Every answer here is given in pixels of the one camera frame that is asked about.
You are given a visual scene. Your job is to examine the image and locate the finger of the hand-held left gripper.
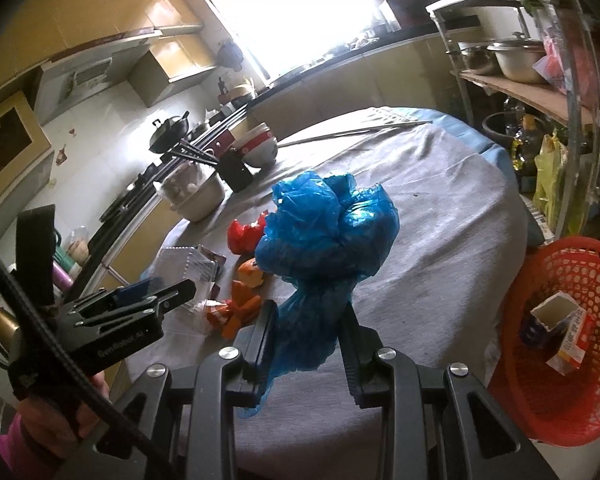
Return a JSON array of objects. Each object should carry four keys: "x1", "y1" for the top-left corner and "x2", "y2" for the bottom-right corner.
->
[
  {"x1": 111, "y1": 280, "x2": 153, "y2": 306},
  {"x1": 74, "y1": 281, "x2": 198, "y2": 328}
]

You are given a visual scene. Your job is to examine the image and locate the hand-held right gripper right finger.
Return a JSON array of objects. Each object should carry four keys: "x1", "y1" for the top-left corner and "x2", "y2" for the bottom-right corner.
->
[{"x1": 337, "y1": 305, "x2": 561, "y2": 480}]

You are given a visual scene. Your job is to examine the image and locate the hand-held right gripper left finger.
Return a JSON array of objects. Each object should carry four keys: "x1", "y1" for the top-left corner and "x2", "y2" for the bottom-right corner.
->
[{"x1": 55, "y1": 300, "x2": 281, "y2": 480}]

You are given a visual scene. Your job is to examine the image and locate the clear plastic container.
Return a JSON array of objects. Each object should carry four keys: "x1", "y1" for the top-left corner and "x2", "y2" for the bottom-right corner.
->
[{"x1": 155, "y1": 245, "x2": 227, "y2": 337}]

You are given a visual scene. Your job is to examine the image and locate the orange peel strip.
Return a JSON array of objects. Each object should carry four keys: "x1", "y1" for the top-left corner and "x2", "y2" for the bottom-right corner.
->
[
  {"x1": 206, "y1": 302, "x2": 243, "y2": 339},
  {"x1": 229, "y1": 280, "x2": 264, "y2": 322}
]

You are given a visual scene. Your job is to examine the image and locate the curved orange peel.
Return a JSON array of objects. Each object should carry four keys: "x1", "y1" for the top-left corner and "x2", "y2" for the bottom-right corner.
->
[{"x1": 237, "y1": 257, "x2": 269, "y2": 289}]

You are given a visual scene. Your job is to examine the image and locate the red plastic wrapper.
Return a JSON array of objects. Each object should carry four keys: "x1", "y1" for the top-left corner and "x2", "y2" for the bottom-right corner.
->
[{"x1": 227, "y1": 210, "x2": 272, "y2": 256}]

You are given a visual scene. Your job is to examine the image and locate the blue plastic bag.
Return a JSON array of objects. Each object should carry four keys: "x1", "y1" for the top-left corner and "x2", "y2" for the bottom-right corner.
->
[{"x1": 237, "y1": 170, "x2": 401, "y2": 418}]

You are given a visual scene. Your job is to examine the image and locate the red plastic basket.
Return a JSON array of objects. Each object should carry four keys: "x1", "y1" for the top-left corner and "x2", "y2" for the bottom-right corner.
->
[{"x1": 489, "y1": 235, "x2": 600, "y2": 448}]

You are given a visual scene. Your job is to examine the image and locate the person's left forearm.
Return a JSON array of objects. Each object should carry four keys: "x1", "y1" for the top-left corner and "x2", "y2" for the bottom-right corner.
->
[{"x1": 0, "y1": 417, "x2": 56, "y2": 480}]

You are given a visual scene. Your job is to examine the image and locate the person's left hand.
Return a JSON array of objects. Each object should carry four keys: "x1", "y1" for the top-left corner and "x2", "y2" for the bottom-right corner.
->
[{"x1": 17, "y1": 375, "x2": 106, "y2": 445}]

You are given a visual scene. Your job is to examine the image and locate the glass jar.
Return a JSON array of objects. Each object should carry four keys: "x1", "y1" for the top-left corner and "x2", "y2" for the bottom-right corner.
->
[{"x1": 67, "y1": 227, "x2": 91, "y2": 267}]

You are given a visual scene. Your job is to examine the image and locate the cream bowl plastic cover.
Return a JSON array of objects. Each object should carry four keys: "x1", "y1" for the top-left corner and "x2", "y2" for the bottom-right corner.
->
[{"x1": 159, "y1": 162, "x2": 227, "y2": 223}]

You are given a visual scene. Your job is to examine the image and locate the brass coloured bottle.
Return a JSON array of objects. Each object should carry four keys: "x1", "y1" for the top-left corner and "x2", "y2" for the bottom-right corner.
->
[{"x1": 0, "y1": 305, "x2": 22, "y2": 357}]

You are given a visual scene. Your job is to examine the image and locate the black chopstick holder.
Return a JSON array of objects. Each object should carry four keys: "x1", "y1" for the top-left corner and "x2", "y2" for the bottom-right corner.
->
[{"x1": 216, "y1": 150, "x2": 255, "y2": 193}]

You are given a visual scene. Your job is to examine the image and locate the bundle of black chopsticks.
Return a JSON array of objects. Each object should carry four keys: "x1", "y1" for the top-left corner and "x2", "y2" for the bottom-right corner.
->
[{"x1": 167, "y1": 139, "x2": 222, "y2": 167}]

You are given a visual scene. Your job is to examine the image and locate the grey tablecloth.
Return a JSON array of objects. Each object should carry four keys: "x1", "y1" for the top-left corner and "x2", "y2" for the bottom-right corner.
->
[{"x1": 125, "y1": 110, "x2": 531, "y2": 480}]

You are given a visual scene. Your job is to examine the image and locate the black wok with lid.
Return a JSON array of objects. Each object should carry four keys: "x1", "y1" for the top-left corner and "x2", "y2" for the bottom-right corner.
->
[{"x1": 147, "y1": 110, "x2": 192, "y2": 156}]

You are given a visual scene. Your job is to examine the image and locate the white bowl red band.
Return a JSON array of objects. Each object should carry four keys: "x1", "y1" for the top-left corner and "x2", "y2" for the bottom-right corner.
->
[{"x1": 230, "y1": 130, "x2": 280, "y2": 168}]

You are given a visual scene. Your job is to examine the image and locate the open dark blue carton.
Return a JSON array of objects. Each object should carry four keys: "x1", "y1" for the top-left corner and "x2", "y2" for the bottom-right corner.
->
[{"x1": 520, "y1": 292, "x2": 581, "y2": 351}]

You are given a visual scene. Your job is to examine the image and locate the long thin rod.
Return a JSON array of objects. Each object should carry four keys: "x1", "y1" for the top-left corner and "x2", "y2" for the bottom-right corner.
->
[{"x1": 277, "y1": 119, "x2": 433, "y2": 147}]

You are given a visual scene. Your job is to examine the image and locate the kettle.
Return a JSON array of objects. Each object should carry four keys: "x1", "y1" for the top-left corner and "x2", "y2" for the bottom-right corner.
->
[{"x1": 230, "y1": 80, "x2": 257, "y2": 104}]

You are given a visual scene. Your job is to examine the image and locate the range hood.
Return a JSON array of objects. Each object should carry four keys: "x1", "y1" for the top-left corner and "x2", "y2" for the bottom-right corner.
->
[{"x1": 32, "y1": 30, "x2": 163, "y2": 126}]

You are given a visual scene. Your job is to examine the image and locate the orange and white box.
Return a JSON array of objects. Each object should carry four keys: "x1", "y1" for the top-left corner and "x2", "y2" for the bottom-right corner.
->
[{"x1": 545, "y1": 307, "x2": 600, "y2": 376}]

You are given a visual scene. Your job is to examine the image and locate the hanging blue cloth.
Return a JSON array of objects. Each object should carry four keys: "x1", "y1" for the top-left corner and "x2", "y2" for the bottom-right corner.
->
[{"x1": 217, "y1": 40, "x2": 244, "y2": 72}]

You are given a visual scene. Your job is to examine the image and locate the yellow plastic bag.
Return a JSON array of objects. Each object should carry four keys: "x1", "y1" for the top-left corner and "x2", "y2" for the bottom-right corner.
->
[{"x1": 532, "y1": 132, "x2": 574, "y2": 217}]

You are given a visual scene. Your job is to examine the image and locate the black kitchen countertop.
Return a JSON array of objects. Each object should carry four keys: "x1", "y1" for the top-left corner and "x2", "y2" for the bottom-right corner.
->
[{"x1": 250, "y1": 15, "x2": 481, "y2": 106}]

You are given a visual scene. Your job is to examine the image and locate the window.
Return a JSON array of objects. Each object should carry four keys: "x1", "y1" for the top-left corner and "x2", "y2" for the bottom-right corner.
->
[{"x1": 182, "y1": 0, "x2": 396, "y2": 88}]

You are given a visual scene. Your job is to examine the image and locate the wooden shelf board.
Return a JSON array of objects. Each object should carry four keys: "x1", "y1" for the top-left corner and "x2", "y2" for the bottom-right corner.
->
[{"x1": 457, "y1": 70, "x2": 596, "y2": 126}]

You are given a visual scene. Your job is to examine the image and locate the small steel pot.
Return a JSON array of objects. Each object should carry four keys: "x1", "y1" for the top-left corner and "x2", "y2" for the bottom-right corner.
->
[{"x1": 447, "y1": 42, "x2": 501, "y2": 76}]

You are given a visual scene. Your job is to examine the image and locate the metal shelf rack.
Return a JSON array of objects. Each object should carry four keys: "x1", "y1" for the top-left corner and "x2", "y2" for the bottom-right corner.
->
[{"x1": 425, "y1": 0, "x2": 600, "y2": 241}]

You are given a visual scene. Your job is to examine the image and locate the large steel pot with lid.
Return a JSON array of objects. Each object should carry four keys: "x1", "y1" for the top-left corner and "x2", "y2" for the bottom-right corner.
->
[{"x1": 487, "y1": 32, "x2": 551, "y2": 85}]

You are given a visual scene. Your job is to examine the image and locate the microwave oven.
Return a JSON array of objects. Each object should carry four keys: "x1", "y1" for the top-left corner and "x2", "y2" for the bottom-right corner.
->
[{"x1": 380, "y1": 0, "x2": 453, "y2": 32}]

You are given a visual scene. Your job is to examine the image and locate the red plastic bag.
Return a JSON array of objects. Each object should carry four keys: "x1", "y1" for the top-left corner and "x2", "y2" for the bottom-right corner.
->
[{"x1": 532, "y1": 30, "x2": 577, "y2": 97}]

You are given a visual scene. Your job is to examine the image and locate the black cable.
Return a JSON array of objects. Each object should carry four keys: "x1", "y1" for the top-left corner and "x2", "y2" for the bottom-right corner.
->
[{"x1": 0, "y1": 245, "x2": 173, "y2": 480}]

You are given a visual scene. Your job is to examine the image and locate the yellow wall cabinet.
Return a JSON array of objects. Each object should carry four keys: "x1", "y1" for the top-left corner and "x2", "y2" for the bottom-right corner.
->
[{"x1": 130, "y1": 35, "x2": 218, "y2": 107}]

